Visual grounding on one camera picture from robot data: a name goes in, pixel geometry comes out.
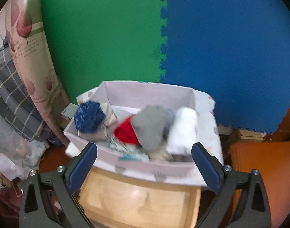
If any blue foam mat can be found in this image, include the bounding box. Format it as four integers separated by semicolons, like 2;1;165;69
161;0;290;133

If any pink floral pillow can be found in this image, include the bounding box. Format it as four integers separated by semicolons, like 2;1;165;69
5;0;70;146

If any pale blue underwear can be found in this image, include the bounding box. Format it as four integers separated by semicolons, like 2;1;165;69
109;137;149;161

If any light blue fuzzy underwear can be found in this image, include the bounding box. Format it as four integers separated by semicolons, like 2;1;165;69
166;108;176;124

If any plaid grey blanket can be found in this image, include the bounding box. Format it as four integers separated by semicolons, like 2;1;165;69
0;40;51;142

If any beige lace underwear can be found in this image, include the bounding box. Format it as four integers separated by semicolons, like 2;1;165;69
77;102;118;142

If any red underwear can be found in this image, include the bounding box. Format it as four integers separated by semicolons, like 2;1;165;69
114;115;139;145

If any light floral bedsheet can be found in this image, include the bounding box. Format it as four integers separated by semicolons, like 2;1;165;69
0;115;49;181

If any green foam mat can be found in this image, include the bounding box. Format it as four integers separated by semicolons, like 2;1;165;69
41;0;166;102

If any wooden drawer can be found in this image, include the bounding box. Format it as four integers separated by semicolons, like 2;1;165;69
79;167;201;227

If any white storage box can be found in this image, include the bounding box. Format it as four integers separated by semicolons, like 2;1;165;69
76;81;215;186

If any grey knit underwear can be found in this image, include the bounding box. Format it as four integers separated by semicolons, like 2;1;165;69
131;105;172;152

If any navy floral underwear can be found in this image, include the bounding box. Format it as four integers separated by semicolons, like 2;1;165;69
73;101;106;133

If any white underwear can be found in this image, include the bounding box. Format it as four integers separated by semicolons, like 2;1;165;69
166;107;198;156

